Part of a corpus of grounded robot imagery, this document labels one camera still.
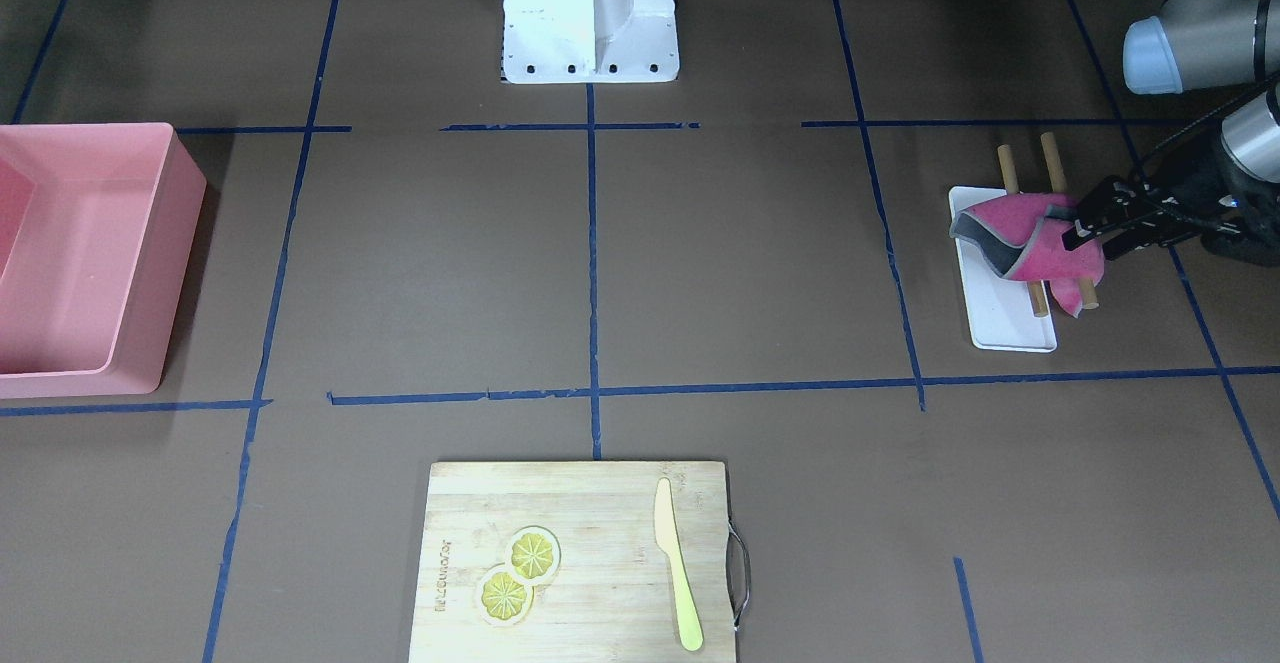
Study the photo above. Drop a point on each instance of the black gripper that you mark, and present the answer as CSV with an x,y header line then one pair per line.
x,y
1107,215

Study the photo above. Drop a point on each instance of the pink grey cleaning cloth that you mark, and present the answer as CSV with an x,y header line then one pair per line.
x,y
1020,239

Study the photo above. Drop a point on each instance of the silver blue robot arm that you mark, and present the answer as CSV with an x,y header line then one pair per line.
x,y
1200,44

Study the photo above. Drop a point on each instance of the wooden dowel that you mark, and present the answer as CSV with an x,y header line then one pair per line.
x,y
1008,171
1058,185

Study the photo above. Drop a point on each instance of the white rectangular tray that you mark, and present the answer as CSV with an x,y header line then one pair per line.
x,y
1001,313

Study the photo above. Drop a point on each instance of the yellow plastic knife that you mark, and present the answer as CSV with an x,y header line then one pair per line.
x,y
688,622

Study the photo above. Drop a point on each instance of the wooden cutting board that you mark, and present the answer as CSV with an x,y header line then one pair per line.
x,y
611,600

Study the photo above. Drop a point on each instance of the upper lemon slice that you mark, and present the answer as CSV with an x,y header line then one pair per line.
x,y
533,555

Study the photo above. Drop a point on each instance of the lemon slice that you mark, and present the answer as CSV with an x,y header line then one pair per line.
x,y
533,555
502,599

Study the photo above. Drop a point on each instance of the lower lemon slice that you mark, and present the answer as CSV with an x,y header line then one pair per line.
x,y
502,599

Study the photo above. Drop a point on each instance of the pink plastic bin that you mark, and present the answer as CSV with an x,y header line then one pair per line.
x,y
98,224

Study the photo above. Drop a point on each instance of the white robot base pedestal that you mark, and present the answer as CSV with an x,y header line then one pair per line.
x,y
552,42

